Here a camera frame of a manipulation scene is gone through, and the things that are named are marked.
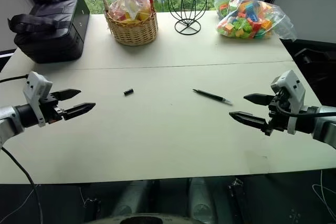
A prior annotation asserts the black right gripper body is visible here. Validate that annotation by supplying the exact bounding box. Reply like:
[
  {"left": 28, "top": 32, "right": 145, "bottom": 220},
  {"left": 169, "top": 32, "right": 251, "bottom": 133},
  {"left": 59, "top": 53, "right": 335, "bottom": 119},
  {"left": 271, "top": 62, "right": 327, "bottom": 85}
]
[{"left": 264, "top": 89, "right": 292, "bottom": 137}]

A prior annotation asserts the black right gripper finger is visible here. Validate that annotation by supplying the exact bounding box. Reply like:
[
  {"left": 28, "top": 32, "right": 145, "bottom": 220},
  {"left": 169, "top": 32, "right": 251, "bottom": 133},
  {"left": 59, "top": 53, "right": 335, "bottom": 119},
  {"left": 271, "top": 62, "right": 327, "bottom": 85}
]
[
  {"left": 228, "top": 111, "right": 270, "bottom": 131},
  {"left": 243, "top": 93, "right": 277, "bottom": 106}
]

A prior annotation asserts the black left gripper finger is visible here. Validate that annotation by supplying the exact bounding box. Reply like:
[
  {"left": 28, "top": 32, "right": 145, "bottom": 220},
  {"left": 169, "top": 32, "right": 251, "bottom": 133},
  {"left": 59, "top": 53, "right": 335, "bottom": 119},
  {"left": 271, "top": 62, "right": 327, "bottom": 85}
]
[
  {"left": 62, "top": 102, "right": 96, "bottom": 121},
  {"left": 54, "top": 89, "right": 82, "bottom": 101}
]

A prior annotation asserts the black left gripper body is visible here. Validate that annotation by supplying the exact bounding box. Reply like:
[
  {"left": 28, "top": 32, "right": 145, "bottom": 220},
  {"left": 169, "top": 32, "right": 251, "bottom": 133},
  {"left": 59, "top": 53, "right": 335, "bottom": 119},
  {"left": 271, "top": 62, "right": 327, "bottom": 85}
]
[{"left": 39, "top": 93, "right": 65, "bottom": 125}]

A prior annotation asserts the black pen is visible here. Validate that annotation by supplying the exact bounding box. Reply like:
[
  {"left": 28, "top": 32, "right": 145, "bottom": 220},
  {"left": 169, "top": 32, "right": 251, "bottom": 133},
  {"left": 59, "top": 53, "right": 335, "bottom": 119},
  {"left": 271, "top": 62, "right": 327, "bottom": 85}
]
[{"left": 192, "top": 89, "right": 234, "bottom": 105}]

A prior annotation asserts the black chair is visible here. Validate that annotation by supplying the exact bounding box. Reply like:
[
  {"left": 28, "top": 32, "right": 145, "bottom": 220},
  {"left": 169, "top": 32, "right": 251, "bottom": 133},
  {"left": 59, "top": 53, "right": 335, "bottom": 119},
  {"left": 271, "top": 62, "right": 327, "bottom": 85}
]
[{"left": 280, "top": 39, "right": 336, "bottom": 106}]

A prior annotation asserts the black carry bag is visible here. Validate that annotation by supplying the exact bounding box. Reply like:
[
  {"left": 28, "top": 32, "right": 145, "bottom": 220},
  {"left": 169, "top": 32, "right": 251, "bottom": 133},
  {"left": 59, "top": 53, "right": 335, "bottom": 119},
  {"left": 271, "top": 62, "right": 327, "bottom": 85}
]
[{"left": 7, "top": 0, "right": 91, "bottom": 64}]

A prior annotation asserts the clear bag of colourful blocks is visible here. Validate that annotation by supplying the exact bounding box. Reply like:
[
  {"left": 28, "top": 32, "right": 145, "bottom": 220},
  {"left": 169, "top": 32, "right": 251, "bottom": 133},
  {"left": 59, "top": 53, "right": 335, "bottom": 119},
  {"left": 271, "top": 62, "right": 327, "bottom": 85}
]
[{"left": 214, "top": 0, "right": 298, "bottom": 42}]

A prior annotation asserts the dark rounded robot leg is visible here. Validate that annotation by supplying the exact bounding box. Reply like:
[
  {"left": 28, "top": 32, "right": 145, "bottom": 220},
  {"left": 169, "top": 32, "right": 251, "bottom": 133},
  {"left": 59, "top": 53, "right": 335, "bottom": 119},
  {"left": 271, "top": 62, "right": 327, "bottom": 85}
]
[{"left": 187, "top": 177, "right": 217, "bottom": 221}]

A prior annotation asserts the wicker basket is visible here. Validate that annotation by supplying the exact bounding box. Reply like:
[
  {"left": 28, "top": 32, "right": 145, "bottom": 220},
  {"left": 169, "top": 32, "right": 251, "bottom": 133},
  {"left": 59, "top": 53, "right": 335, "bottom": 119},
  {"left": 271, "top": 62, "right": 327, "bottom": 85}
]
[{"left": 99, "top": 0, "right": 159, "bottom": 46}]

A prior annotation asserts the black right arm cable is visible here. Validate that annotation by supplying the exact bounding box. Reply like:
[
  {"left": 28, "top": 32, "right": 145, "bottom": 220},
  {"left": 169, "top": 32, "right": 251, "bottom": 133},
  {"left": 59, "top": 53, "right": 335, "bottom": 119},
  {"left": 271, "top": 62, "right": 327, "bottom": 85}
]
[{"left": 276, "top": 102, "right": 336, "bottom": 118}]

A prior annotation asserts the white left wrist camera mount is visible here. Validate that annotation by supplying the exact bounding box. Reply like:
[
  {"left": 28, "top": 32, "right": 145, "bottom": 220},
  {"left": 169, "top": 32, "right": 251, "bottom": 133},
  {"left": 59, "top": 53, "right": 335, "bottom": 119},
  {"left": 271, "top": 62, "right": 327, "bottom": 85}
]
[{"left": 23, "top": 71, "right": 54, "bottom": 128}]

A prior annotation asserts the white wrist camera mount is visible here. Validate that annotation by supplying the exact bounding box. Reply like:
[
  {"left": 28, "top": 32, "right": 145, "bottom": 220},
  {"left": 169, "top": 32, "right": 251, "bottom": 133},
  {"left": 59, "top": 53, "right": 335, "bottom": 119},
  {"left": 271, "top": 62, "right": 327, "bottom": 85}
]
[
  {"left": 23, "top": 71, "right": 54, "bottom": 128},
  {"left": 270, "top": 70, "right": 306, "bottom": 135}
]

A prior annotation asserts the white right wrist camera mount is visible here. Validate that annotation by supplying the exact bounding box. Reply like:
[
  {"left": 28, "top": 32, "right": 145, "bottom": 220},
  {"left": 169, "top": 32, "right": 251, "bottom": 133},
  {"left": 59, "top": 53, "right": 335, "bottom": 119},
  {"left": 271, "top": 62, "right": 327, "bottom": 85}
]
[{"left": 270, "top": 70, "right": 306, "bottom": 135}]

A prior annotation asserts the white thin cable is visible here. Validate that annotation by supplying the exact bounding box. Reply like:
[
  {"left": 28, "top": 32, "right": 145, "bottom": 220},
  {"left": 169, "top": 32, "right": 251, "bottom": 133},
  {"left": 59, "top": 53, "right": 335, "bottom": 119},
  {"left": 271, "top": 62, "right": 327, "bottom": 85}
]
[{"left": 311, "top": 169, "right": 336, "bottom": 218}]

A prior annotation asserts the black wire sphere stand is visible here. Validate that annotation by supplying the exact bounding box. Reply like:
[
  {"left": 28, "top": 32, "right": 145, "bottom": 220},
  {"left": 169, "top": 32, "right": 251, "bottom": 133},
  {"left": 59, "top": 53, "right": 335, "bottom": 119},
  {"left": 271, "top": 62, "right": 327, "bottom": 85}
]
[{"left": 168, "top": 0, "right": 208, "bottom": 35}]

